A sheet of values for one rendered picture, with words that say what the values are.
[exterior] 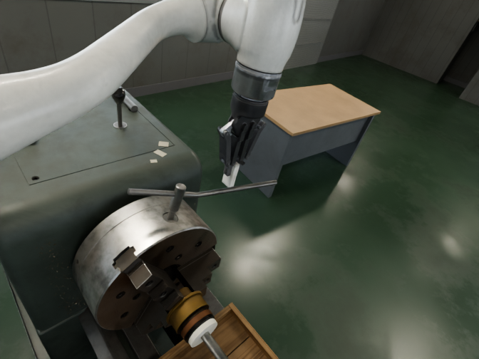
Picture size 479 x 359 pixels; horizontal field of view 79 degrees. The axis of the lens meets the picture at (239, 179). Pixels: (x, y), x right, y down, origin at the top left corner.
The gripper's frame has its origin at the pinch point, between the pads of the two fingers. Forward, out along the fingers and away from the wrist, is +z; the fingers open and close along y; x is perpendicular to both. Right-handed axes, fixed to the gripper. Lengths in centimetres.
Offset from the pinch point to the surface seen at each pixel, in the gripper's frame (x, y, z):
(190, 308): -15.8, -19.9, 17.6
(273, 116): 90, 140, 52
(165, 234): -4.5, -20.0, 6.0
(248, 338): -24.0, -2.5, 40.5
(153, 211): 2.2, -18.9, 5.9
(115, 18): 286, 100, 36
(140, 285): -9.2, -27.7, 11.0
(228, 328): -18.6, -5.3, 40.6
